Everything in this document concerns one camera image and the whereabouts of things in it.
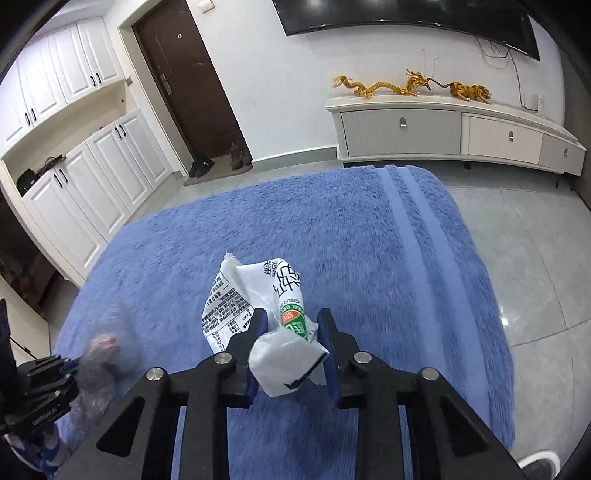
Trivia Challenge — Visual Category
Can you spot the dark brown door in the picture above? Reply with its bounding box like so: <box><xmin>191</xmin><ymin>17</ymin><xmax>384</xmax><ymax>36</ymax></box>
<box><xmin>132</xmin><ymin>0</ymin><xmax>252</xmax><ymax>174</ymax></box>

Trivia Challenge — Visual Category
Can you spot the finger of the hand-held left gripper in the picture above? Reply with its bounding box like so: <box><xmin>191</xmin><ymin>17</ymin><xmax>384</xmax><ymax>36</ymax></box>
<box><xmin>0</xmin><ymin>299</ymin><xmax>17</xmax><ymax>398</ymax></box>
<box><xmin>16</xmin><ymin>354</ymin><xmax>81</xmax><ymax>398</ymax></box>

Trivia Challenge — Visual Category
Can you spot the long golden dragon figurine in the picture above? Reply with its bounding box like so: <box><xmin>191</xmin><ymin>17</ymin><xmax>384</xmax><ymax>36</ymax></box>
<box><xmin>330</xmin><ymin>74</ymin><xmax>403</xmax><ymax>100</ymax></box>

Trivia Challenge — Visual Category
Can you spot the white grey television cabinet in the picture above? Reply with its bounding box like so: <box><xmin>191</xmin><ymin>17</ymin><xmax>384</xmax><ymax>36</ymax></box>
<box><xmin>325</xmin><ymin>90</ymin><xmax>587</xmax><ymax>177</ymax></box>

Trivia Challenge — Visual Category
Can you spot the white lower cabinet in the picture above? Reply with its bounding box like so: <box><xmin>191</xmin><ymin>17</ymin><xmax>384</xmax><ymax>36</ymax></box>
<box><xmin>21</xmin><ymin>108</ymin><xmax>175</xmax><ymax>283</ymax></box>

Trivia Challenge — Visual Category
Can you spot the person's left hand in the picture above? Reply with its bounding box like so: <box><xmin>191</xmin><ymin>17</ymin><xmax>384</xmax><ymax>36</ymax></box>
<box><xmin>7</xmin><ymin>422</ymin><xmax>72</xmax><ymax>474</ymax></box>

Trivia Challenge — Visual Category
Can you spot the white wrapper with green label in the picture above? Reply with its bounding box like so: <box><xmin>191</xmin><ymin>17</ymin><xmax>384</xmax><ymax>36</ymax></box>
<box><xmin>202</xmin><ymin>253</ymin><xmax>331</xmax><ymax>398</ymax></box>

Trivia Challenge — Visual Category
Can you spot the black bag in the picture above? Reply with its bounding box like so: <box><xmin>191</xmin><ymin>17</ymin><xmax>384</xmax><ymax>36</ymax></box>
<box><xmin>16</xmin><ymin>168</ymin><xmax>40</xmax><ymax>195</ymax></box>

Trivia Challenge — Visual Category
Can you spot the black wall television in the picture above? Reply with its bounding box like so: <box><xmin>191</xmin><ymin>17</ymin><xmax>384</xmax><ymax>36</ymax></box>
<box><xmin>272</xmin><ymin>0</ymin><xmax>541</xmax><ymax>61</ymax></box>

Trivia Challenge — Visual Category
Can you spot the grey doormat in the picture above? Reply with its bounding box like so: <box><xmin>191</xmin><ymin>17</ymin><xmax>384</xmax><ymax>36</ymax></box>
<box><xmin>183</xmin><ymin>159</ymin><xmax>254</xmax><ymax>186</ymax></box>

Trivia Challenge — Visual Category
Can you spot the short golden dragon figurine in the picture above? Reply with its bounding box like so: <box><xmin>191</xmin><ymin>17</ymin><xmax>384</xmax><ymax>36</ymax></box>
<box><xmin>403</xmin><ymin>68</ymin><xmax>446</xmax><ymax>99</ymax></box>

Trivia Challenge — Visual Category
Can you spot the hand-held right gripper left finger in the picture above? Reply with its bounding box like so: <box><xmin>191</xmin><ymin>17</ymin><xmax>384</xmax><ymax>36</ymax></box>
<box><xmin>55</xmin><ymin>308</ymin><xmax>269</xmax><ymax>480</ymax></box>

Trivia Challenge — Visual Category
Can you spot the dark wooden furniture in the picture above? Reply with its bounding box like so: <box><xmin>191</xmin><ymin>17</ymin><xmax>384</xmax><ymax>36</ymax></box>
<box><xmin>0</xmin><ymin>185</ymin><xmax>61</xmax><ymax>319</ymax></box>

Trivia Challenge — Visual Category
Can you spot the black power cable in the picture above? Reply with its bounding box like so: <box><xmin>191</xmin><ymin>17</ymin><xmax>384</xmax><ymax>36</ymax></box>
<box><xmin>475</xmin><ymin>37</ymin><xmax>527</xmax><ymax>109</ymax></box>

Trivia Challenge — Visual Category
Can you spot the golden tiger figurine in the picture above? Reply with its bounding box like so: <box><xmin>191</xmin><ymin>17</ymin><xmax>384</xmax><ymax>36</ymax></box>
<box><xmin>444</xmin><ymin>80</ymin><xmax>492</xmax><ymax>103</ymax></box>

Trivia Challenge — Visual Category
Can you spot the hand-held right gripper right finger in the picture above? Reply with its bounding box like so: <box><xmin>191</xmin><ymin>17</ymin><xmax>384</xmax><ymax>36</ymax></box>
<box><xmin>316</xmin><ymin>308</ymin><xmax>529</xmax><ymax>480</ymax></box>

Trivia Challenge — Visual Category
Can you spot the pair of black shoes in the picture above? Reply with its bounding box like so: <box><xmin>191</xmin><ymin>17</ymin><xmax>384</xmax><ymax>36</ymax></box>
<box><xmin>188</xmin><ymin>156</ymin><xmax>216</xmax><ymax>179</ymax></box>

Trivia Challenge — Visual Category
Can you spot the person's grey shoe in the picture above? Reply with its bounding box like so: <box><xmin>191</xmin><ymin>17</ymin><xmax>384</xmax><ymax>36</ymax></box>
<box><xmin>516</xmin><ymin>451</ymin><xmax>561</xmax><ymax>480</ymax></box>

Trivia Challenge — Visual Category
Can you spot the clear plastic wrapper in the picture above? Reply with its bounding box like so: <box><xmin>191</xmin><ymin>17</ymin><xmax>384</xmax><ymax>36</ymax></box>
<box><xmin>69</xmin><ymin>302</ymin><xmax>139</xmax><ymax>432</ymax></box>

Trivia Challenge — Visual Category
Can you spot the blue fluffy blanket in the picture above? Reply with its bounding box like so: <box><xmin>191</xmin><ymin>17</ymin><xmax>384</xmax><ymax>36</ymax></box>
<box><xmin>53</xmin><ymin>164</ymin><xmax>517</xmax><ymax>480</ymax></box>

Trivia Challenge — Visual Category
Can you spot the white upper cabinet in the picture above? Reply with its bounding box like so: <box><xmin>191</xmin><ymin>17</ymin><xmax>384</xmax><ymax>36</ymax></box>
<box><xmin>0</xmin><ymin>18</ymin><xmax>126</xmax><ymax>153</ymax></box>

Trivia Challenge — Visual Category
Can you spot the brown bag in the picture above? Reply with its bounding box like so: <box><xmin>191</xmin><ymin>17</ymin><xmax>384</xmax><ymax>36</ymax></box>
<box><xmin>37</xmin><ymin>154</ymin><xmax>68</xmax><ymax>178</ymax></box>

